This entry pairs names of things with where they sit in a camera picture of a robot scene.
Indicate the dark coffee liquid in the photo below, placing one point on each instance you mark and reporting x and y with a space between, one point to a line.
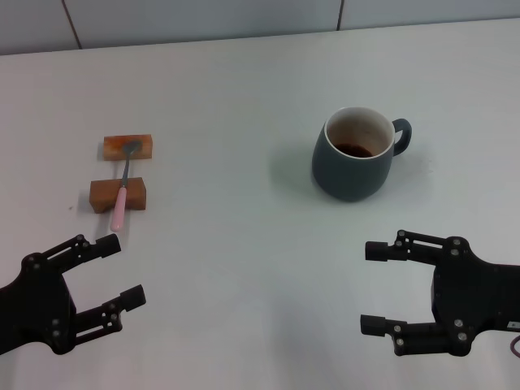
355 150

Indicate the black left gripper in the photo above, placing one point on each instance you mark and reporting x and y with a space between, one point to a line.
36 300

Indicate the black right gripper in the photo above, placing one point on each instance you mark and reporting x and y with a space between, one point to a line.
475 292

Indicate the grey ceramic cup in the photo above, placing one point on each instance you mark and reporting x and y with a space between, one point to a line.
349 174

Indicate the light stained wooden block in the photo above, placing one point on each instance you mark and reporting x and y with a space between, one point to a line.
113 147

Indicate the dark notched wooden block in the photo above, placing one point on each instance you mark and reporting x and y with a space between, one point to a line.
103 195

